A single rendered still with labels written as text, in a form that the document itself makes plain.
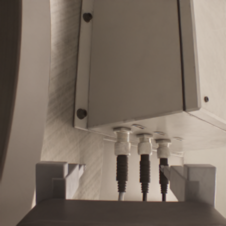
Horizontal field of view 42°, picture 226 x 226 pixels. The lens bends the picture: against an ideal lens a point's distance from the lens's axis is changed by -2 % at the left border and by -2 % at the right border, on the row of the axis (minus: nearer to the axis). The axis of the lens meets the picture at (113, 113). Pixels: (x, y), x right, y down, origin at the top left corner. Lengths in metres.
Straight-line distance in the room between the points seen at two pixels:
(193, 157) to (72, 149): 3.60
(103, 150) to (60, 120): 0.06
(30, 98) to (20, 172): 0.05
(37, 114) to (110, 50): 0.12
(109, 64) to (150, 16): 0.06
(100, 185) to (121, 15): 0.17
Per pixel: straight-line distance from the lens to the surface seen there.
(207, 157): 3.79
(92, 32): 0.33
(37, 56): 0.21
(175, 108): 0.23
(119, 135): 0.28
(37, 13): 0.22
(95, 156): 0.30
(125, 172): 0.27
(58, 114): 0.27
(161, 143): 0.34
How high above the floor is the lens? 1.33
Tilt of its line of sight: 46 degrees up
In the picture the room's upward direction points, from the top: 46 degrees clockwise
